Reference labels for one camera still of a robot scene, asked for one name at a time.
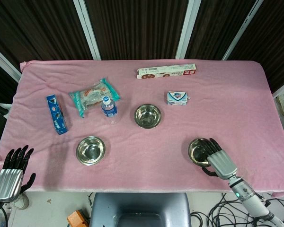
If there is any blue cookie box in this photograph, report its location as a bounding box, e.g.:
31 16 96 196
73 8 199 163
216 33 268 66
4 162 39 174
46 94 70 135

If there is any metal bowl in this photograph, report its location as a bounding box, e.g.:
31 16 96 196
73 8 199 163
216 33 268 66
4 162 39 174
75 136 107 166
187 138 218 168
133 104 162 130

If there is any black floor cable tangle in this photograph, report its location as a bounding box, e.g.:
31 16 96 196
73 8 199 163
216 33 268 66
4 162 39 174
190 192 284 227

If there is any orange box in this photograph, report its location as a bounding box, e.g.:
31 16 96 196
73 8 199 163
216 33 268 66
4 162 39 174
66 210 89 227

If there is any long baking paper box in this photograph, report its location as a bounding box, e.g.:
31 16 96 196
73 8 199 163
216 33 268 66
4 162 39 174
136 63 196 80

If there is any white round caster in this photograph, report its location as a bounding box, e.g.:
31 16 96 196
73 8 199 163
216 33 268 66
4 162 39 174
14 192 29 210

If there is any clear plastic cup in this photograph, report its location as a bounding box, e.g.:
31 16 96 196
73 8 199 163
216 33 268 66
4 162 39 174
100 96 121 125

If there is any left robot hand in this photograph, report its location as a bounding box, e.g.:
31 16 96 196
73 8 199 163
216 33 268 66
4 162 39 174
0 145 36 203

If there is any teal snack package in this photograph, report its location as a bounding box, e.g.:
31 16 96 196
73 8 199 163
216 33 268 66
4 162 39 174
69 78 122 118

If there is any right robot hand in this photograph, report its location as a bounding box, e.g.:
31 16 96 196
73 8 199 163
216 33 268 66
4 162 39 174
201 138 238 180

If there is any white blue soap box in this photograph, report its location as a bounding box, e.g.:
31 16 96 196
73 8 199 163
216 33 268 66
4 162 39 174
166 90 190 106

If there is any pink table cloth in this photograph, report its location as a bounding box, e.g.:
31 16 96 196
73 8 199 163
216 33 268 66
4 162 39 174
0 59 284 198

